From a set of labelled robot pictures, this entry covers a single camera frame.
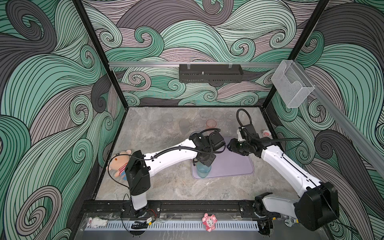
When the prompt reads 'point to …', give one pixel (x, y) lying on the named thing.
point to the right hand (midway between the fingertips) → (230, 147)
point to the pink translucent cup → (211, 123)
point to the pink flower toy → (209, 221)
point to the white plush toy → (97, 222)
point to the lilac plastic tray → (227, 163)
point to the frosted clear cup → (184, 125)
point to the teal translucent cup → (203, 170)
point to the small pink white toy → (266, 133)
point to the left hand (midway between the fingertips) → (207, 158)
